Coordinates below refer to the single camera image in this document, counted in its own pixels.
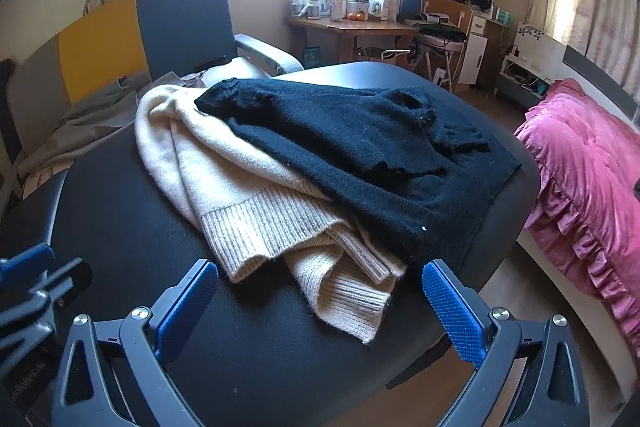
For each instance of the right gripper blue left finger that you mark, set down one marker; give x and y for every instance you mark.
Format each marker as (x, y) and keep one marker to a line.
(178, 310)

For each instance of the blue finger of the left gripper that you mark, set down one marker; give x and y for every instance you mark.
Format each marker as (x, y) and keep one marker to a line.
(26, 266)

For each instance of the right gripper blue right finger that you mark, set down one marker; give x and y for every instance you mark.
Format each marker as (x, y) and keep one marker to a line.
(463, 315)

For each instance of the black knit sweater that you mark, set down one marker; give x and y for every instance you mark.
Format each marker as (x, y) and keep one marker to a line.
(417, 174)

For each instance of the folding chair with clothes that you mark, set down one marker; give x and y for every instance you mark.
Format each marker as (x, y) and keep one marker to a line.
(440, 42)

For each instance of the cream knit sweater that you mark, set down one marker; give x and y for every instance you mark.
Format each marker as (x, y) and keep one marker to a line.
(252, 209)

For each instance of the pink ruffled bed cover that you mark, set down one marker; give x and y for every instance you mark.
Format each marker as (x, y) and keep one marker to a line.
(586, 215)

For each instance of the grey garment on sofa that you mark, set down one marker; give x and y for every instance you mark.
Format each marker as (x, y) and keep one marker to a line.
(89, 122)

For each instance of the white small cabinet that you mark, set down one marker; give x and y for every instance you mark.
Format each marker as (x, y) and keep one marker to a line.
(484, 52)

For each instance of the grey yellow blue sofa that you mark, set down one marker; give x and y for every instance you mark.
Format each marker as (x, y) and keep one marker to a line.
(168, 39)

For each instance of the wooden desk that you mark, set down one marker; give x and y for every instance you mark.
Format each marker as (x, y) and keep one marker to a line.
(347, 33)

